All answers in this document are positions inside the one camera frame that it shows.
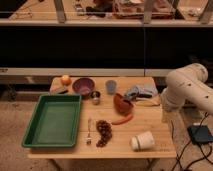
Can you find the dark red grape bunch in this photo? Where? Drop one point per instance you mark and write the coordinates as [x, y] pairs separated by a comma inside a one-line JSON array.
[[105, 131]]

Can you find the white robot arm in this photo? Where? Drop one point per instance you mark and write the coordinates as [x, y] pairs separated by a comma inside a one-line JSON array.
[[187, 83]]

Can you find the purple bowl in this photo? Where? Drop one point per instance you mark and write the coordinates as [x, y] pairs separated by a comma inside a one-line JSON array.
[[83, 86]]

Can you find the red-brown bowl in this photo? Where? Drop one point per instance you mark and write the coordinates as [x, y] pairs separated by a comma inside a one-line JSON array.
[[121, 105]]

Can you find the blue plastic cup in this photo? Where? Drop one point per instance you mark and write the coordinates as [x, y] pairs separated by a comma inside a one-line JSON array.
[[111, 86]]

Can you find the small metal cup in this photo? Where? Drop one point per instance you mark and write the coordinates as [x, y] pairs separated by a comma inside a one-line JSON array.
[[95, 96]]

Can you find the blue-grey cloth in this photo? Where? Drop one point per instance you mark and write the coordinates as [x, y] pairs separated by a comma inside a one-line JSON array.
[[142, 89]]

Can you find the orange carrot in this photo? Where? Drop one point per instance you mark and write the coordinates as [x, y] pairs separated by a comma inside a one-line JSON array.
[[123, 120]]

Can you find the orange fruit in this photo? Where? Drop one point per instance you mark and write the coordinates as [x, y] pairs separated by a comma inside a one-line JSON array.
[[66, 80]]

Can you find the yellow banana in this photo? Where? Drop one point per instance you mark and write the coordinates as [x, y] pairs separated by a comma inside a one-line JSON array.
[[148, 102]]

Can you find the metal fork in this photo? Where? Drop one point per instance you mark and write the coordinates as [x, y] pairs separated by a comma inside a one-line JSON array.
[[89, 139]]

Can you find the green plastic tray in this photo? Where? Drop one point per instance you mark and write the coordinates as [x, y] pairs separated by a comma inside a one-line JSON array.
[[54, 122]]

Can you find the white cylindrical container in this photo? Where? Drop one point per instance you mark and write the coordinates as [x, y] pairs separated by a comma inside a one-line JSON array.
[[142, 141]]

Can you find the black device on floor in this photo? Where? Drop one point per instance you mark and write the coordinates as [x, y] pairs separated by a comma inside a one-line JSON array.
[[200, 134]]

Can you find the black-handled tool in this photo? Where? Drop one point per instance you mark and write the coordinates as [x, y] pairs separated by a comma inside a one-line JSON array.
[[135, 96]]

